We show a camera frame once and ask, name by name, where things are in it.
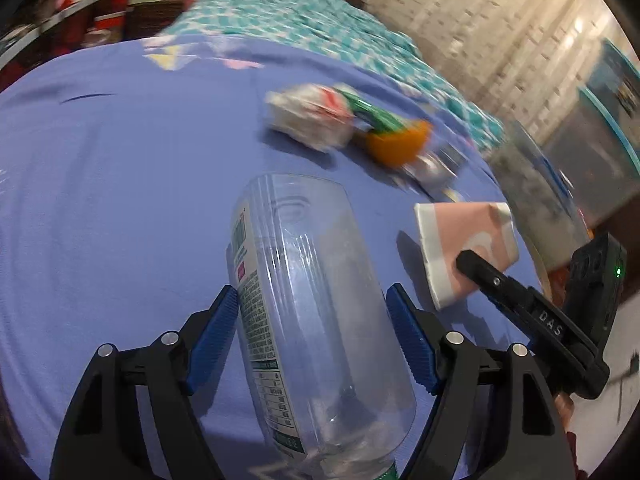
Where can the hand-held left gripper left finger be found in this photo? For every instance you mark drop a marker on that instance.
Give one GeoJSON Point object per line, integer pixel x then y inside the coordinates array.
{"type": "Point", "coordinates": [215, 330]}

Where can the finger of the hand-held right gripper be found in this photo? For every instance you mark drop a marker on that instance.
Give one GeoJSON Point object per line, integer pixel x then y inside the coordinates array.
{"type": "Point", "coordinates": [500, 285]}

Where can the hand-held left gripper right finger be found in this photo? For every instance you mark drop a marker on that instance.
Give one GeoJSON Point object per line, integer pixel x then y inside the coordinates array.
{"type": "Point", "coordinates": [407, 340]}

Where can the paper drink carton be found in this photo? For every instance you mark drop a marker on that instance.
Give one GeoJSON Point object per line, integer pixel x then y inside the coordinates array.
{"type": "Point", "coordinates": [460, 230]}

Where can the clear plastic bottle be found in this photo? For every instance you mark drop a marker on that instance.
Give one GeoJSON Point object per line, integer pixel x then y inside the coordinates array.
{"type": "Point", "coordinates": [320, 310]}

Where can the silver foil wrapper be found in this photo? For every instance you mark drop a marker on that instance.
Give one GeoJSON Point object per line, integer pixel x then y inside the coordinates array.
{"type": "Point", "coordinates": [432, 170]}

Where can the orange peel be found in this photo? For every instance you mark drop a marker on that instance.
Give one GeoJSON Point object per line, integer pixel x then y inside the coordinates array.
{"type": "Point", "coordinates": [395, 147]}

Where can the green wrapper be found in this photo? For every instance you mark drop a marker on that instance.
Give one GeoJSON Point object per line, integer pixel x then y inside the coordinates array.
{"type": "Point", "coordinates": [380, 115]}

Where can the white wrapper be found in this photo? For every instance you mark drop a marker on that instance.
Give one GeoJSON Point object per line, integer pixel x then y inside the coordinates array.
{"type": "Point", "coordinates": [310, 120]}

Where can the clear storage box blue latch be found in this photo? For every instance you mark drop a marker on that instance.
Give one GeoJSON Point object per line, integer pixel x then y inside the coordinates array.
{"type": "Point", "coordinates": [540, 200]}

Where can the clear storage box teal lid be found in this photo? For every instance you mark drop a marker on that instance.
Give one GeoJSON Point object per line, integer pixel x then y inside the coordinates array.
{"type": "Point", "coordinates": [600, 160]}

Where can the floral curtain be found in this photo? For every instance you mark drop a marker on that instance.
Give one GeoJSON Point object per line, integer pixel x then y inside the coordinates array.
{"type": "Point", "coordinates": [490, 25]}

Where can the teal patterned blanket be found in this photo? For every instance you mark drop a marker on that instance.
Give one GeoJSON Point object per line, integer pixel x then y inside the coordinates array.
{"type": "Point", "coordinates": [300, 15]}

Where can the cluttered shelf unit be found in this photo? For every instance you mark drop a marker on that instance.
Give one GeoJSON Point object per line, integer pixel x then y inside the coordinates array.
{"type": "Point", "coordinates": [75, 15]}

